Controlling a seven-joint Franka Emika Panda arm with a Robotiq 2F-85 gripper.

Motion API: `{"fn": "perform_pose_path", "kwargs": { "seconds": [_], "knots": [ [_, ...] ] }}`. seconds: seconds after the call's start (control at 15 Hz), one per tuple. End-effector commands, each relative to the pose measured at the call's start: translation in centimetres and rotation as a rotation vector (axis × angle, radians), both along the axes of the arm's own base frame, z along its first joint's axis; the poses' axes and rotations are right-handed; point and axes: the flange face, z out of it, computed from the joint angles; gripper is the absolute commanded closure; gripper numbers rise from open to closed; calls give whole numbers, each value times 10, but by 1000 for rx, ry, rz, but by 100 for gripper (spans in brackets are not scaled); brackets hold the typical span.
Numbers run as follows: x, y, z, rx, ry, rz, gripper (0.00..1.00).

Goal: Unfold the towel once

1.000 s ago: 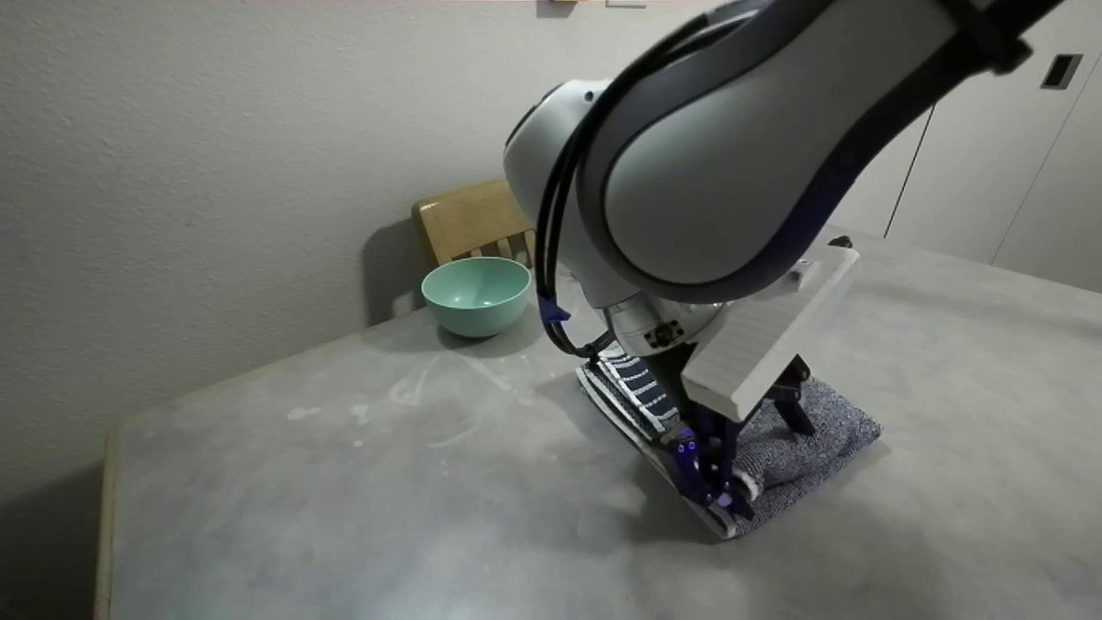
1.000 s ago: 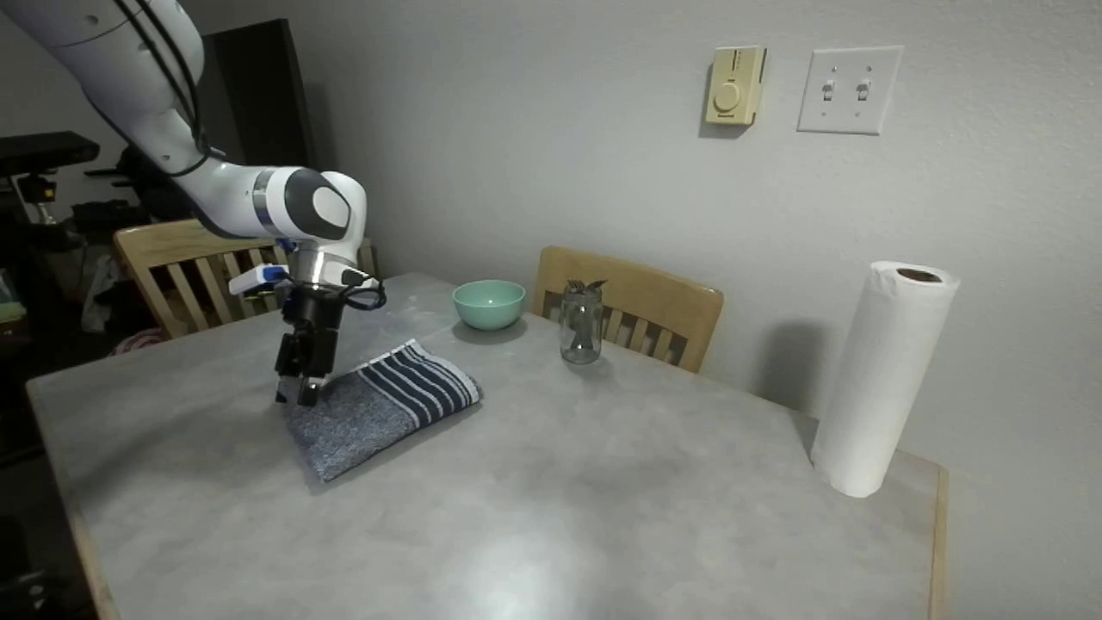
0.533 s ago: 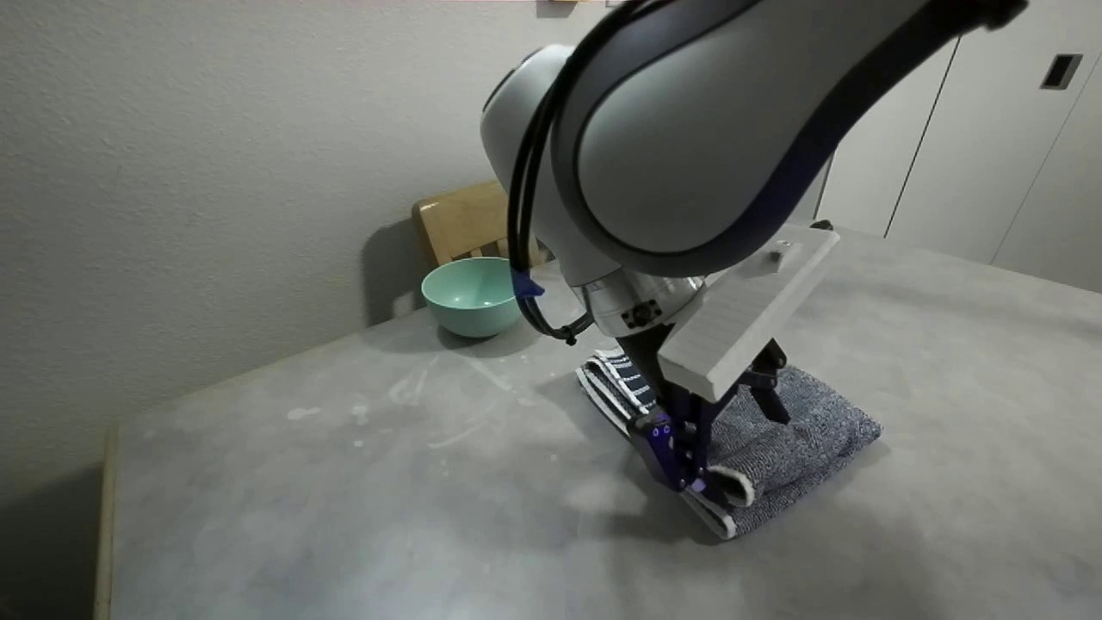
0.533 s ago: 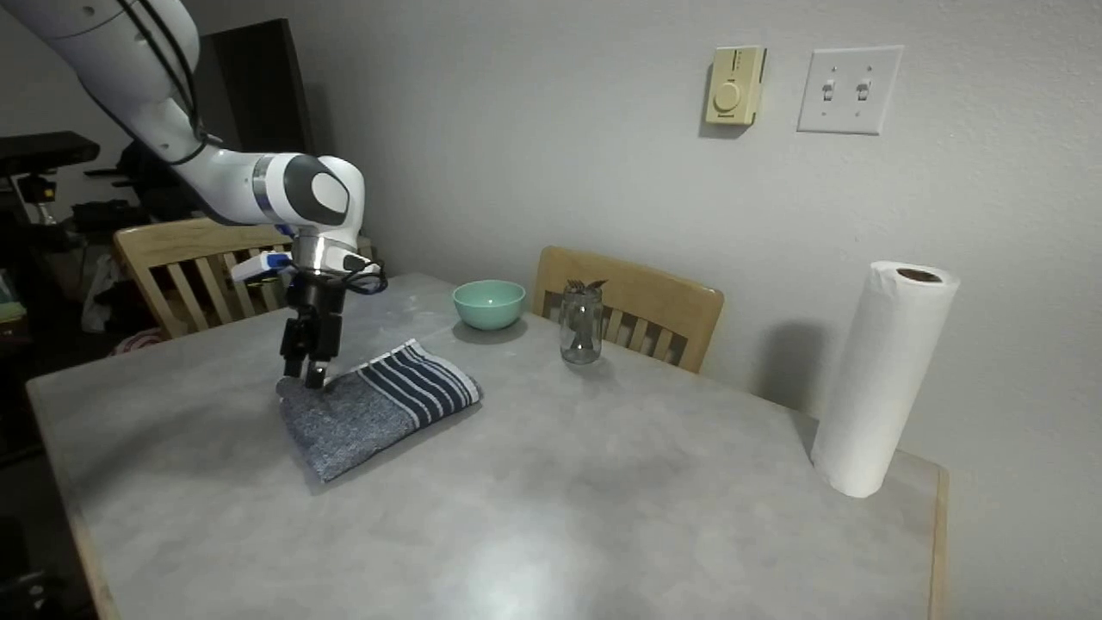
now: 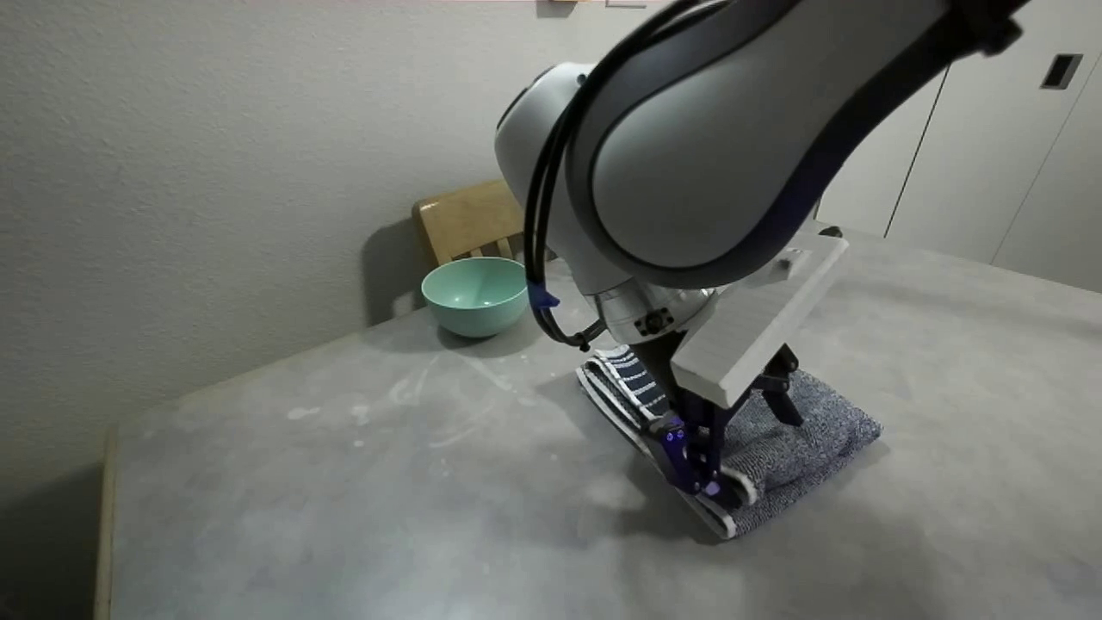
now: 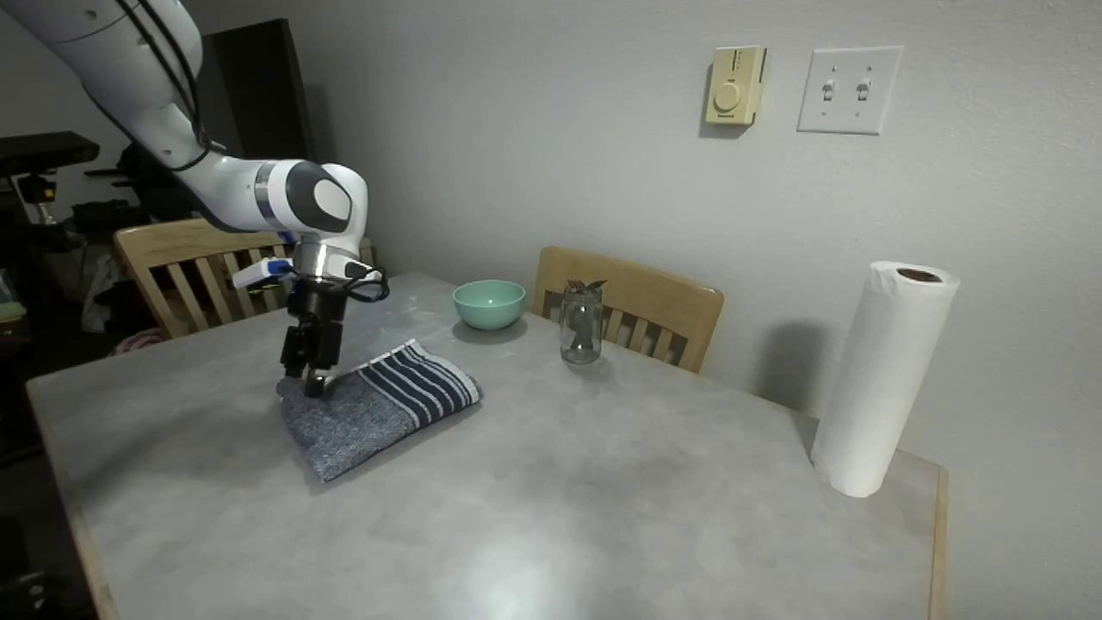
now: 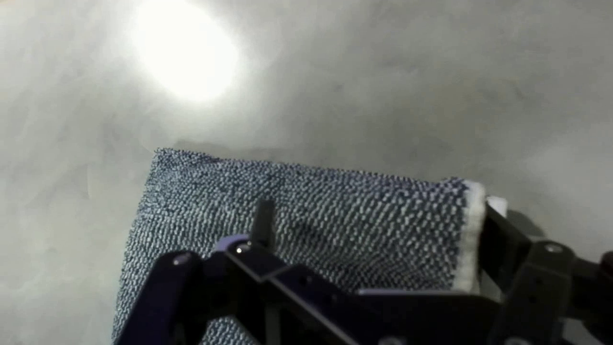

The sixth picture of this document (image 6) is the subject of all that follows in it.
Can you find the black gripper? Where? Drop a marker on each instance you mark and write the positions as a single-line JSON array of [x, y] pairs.
[[317, 307]]

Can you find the blue striped towel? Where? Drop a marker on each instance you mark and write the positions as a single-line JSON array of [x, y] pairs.
[[368, 416]]

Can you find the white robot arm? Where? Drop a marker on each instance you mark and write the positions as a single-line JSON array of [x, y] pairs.
[[150, 91]]

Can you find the white paper towel roll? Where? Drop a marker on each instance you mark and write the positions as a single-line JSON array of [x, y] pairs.
[[882, 379]]

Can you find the wooden chair with slatted back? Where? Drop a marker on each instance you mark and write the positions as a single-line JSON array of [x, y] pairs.
[[191, 259]]

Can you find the teal ceramic bowl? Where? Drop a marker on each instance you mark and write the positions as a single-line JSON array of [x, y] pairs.
[[486, 306]]

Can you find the clear glass jar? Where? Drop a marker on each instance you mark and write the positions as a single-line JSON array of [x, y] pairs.
[[584, 332]]

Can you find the black monitor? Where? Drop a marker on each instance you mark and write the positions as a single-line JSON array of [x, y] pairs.
[[254, 91]]

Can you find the black padded bench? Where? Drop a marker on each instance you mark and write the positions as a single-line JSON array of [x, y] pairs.
[[40, 148]]

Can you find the wooden dish rack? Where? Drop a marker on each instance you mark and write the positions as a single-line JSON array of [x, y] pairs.
[[657, 306]]

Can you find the beige wall thermostat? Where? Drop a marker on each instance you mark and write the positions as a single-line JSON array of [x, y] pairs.
[[736, 86]]

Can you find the white double switch plate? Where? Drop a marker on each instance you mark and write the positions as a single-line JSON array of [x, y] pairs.
[[851, 91]]

